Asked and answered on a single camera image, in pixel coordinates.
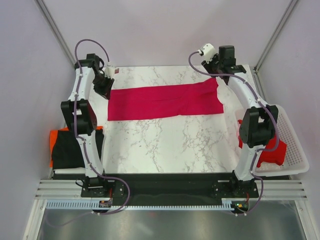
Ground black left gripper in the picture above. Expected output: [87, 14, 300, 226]
[92, 74, 115, 101]

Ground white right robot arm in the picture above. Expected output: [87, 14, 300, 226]
[200, 43, 279, 197]

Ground white slotted cable duct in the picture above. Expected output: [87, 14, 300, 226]
[45, 199, 236, 211]

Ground aluminium front rail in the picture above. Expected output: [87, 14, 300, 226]
[35, 180, 307, 201]

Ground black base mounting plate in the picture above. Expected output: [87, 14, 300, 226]
[53, 173, 289, 209]

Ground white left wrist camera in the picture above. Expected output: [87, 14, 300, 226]
[103, 65, 120, 79]

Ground red t-shirt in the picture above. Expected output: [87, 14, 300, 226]
[237, 119, 287, 168]

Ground aluminium frame post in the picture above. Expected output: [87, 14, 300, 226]
[252, 0, 301, 74]
[34, 0, 76, 69]

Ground aluminium frame post right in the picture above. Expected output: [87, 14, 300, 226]
[252, 0, 301, 74]

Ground crimson pink t-shirt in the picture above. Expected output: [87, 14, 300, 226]
[107, 78, 224, 121]

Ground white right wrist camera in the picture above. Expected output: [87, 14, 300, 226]
[198, 43, 217, 62]

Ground aluminium frame post left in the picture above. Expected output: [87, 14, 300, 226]
[34, 0, 76, 69]

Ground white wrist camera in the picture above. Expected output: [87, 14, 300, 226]
[103, 65, 120, 79]
[198, 43, 217, 62]

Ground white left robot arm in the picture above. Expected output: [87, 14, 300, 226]
[60, 53, 115, 198]

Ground white plastic laundry basket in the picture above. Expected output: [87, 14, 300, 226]
[234, 104, 310, 177]

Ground white folded t-shirt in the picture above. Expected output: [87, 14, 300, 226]
[54, 167, 86, 175]

